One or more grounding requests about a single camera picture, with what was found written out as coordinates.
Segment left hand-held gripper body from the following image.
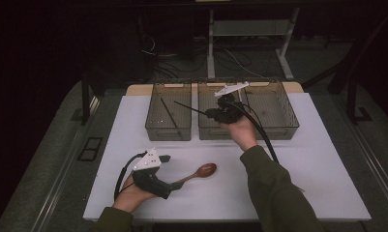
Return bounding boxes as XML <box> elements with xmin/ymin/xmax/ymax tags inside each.
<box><xmin>132</xmin><ymin>147</ymin><xmax>174</xmax><ymax>200</ymax></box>

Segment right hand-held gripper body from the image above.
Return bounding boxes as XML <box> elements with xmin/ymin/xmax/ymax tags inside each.
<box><xmin>204</xmin><ymin>80</ymin><xmax>251</xmax><ymax>126</ymax></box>

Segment translucent grey plastic bin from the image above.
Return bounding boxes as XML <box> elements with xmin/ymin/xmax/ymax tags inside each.
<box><xmin>196</xmin><ymin>78</ymin><xmax>246</xmax><ymax>141</ymax></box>
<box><xmin>240</xmin><ymin>77</ymin><xmax>301</xmax><ymax>141</ymax></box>
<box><xmin>144</xmin><ymin>79</ymin><xmax>194</xmax><ymax>142</ymax></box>

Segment brown wooden spoon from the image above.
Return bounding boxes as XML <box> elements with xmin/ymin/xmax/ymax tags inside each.
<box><xmin>178</xmin><ymin>162</ymin><xmax>218</xmax><ymax>186</ymax></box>

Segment person's right hand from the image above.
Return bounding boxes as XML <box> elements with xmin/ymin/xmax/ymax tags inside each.
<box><xmin>220</xmin><ymin>115</ymin><xmax>259</xmax><ymax>153</ymax></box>

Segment person's left hand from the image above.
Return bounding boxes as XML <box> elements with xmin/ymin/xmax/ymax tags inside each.
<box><xmin>112</xmin><ymin>173</ymin><xmax>158</xmax><ymax>215</ymax></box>

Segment black metal stand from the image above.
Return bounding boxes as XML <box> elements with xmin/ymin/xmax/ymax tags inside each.
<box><xmin>301</xmin><ymin>8</ymin><xmax>388</xmax><ymax>126</ymax></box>

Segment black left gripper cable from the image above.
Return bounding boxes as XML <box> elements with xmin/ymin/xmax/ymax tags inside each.
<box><xmin>113</xmin><ymin>151</ymin><xmax>149</xmax><ymax>201</ymax></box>

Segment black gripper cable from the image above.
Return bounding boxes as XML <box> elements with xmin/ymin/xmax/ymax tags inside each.
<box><xmin>219</xmin><ymin>99</ymin><xmax>280</xmax><ymax>163</ymax></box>
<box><xmin>113</xmin><ymin>151</ymin><xmax>149</xmax><ymax>201</ymax></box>

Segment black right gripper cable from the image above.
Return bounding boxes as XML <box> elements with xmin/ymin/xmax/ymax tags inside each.
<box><xmin>219</xmin><ymin>99</ymin><xmax>280</xmax><ymax>163</ymax></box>

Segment long white floor cable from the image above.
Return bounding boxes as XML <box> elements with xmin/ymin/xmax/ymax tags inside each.
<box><xmin>223</xmin><ymin>47</ymin><xmax>265</xmax><ymax>79</ymax></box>

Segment white metal desk frame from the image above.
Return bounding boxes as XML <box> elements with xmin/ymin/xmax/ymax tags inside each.
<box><xmin>206</xmin><ymin>7</ymin><xmax>302</xmax><ymax>81</ymax></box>

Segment black floor socket frame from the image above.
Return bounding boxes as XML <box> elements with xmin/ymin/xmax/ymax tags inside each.
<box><xmin>76</xmin><ymin>136</ymin><xmax>104</xmax><ymax>162</ymax></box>

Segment short white cable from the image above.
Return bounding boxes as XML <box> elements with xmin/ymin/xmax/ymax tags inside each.
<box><xmin>140</xmin><ymin>34</ymin><xmax>158</xmax><ymax>56</ymax></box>

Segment metal floor rail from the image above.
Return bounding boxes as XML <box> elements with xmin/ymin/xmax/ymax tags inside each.
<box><xmin>341</xmin><ymin>119</ymin><xmax>388</xmax><ymax>211</ymax></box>
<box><xmin>30</xmin><ymin>96</ymin><xmax>103</xmax><ymax>232</ymax></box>

